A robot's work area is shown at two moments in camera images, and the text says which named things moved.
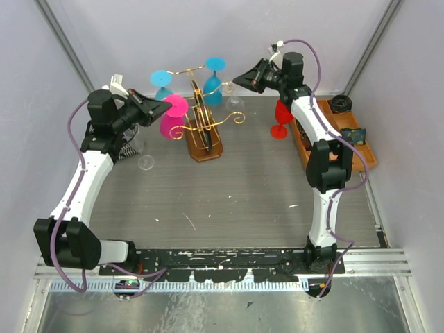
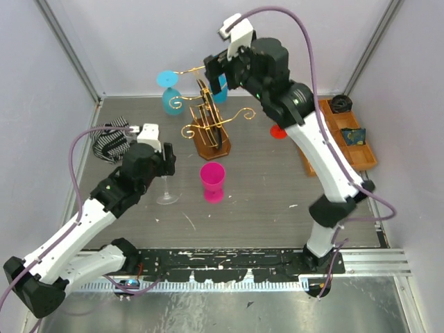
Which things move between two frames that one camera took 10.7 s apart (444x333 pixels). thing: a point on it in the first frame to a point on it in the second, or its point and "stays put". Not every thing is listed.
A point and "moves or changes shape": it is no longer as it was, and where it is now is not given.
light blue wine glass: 161,78 moves or changes shape
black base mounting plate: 275,265 stays put
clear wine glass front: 134,138 moves or changes shape
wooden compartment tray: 361,155 stays put
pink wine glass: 172,121 to 212,175
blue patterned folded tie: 356,135 stays put
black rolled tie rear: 340,103 stays put
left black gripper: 151,108 to 167,166
